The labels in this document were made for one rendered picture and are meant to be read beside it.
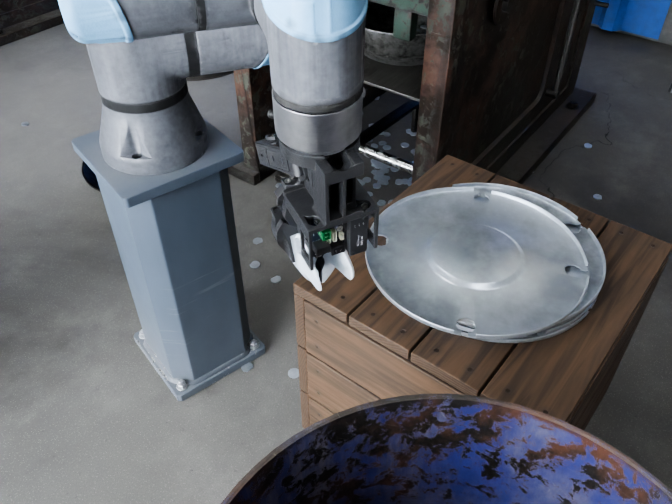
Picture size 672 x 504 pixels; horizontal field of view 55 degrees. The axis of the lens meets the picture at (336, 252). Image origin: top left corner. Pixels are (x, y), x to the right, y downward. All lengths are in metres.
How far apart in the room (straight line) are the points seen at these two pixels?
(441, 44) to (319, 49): 0.70
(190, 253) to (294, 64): 0.56
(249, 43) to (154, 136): 0.18
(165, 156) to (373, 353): 0.38
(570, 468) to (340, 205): 0.31
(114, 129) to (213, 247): 0.24
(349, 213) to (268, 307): 0.77
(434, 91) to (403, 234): 0.40
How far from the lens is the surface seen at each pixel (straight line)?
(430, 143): 1.27
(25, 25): 2.66
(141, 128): 0.90
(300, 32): 0.48
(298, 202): 0.59
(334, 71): 0.50
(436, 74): 1.20
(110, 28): 0.57
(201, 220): 0.98
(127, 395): 1.24
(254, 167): 1.64
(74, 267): 1.51
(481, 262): 0.86
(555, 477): 0.66
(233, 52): 0.87
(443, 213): 0.94
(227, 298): 1.11
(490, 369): 0.79
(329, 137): 0.53
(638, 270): 0.98
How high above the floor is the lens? 0.96
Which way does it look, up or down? 42 degrees down
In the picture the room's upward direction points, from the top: straight up
